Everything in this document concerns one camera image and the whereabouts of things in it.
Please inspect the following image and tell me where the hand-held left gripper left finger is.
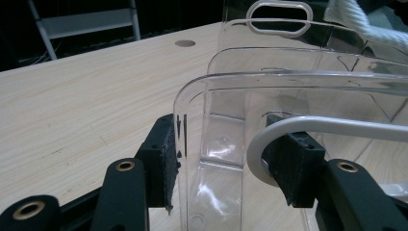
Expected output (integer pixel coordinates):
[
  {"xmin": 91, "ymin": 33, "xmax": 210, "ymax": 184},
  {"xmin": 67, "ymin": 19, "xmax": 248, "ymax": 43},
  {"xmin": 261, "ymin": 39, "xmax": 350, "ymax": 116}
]
[{"xmin": 134, "ymin": 114, "xmax": 181, "ymax": 215}]

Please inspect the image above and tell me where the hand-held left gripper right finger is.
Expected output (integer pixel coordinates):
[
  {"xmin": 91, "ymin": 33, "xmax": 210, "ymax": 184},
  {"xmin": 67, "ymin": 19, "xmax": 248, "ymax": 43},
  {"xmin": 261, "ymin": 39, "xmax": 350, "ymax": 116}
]
[{"xmin": 261, "ymin": 114, "xmax": 326, "ymax": 208}]

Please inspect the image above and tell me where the clear acrylic divided organizer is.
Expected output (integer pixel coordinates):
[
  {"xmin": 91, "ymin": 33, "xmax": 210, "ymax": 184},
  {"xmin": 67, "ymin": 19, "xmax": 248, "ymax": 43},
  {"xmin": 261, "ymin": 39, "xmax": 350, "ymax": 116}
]
[{"xmin": 172, "ymin": 0, "xmax": 408, "ymax": 231}]

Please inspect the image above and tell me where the light blue cleaning cloth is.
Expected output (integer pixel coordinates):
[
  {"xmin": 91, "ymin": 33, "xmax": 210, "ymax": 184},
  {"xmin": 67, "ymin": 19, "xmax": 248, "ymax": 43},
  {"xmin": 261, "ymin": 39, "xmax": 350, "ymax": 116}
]
[{"xmin": 323, "ymin": 0, "xmax": 408, "ymax": 54}]

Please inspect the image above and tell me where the white metal stand frame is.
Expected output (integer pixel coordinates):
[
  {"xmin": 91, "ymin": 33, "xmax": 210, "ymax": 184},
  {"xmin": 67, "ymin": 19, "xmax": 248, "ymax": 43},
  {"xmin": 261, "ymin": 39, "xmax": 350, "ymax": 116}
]
[{"xmin": 27, "ymin": 0, "xmax": 142, "ymax": 62}]

